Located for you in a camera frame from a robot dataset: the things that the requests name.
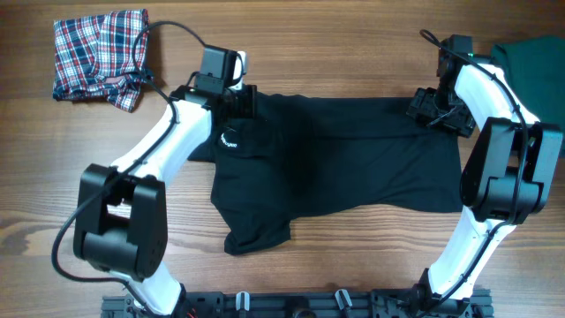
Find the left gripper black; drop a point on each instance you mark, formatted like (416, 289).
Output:
(249, 97)

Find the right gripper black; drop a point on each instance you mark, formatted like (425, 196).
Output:
(421, 105)

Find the black garment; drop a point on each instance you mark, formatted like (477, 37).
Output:
(302, 157)

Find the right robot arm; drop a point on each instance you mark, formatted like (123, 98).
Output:
(506, 178)

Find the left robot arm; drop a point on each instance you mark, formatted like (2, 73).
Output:
(121, 225)

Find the dark green folded garment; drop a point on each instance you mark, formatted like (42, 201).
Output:
(534, 69)

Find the plaid folded cloth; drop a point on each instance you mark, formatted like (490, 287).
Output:
(97, 57)

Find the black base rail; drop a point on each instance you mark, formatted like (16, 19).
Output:
(376, 303)

